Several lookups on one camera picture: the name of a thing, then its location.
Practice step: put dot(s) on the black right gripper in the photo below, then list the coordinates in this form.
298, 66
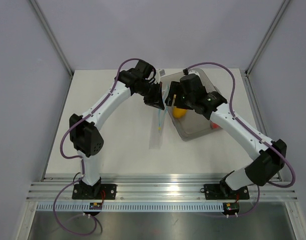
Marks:
177, 88

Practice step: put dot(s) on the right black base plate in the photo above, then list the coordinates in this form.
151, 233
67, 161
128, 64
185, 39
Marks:
213, 191

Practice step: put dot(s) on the left circuit board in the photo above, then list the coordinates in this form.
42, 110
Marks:
95, 206

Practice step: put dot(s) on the white slotted cable duct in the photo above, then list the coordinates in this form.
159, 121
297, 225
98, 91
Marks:
209, 207

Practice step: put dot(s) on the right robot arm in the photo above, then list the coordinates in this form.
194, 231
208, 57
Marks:
266, 154

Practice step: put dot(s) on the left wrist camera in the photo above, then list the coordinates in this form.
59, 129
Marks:
160, 73

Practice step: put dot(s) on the pink peach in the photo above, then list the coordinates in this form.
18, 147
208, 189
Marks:
214, 125

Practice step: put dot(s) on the right circuit board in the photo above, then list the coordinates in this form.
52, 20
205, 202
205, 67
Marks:
231, 207

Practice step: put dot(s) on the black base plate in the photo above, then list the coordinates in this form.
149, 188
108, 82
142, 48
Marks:
99, 192
213, 191

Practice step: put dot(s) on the circuit board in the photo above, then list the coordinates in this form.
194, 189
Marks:
95, 206
231, 207

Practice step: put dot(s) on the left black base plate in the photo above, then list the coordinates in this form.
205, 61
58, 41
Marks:
99, 192

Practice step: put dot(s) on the clear zip top bag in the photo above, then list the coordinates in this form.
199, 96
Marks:
157, 127

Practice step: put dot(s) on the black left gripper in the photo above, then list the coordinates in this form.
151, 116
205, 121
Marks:
157, 102

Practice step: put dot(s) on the grey translucent plastic bin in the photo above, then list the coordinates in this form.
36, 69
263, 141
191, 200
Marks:
193, 125

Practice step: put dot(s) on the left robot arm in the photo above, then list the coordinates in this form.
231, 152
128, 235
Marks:
84, 130

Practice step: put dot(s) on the aluminium rail frame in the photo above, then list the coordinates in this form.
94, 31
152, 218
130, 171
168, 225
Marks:
147, 188

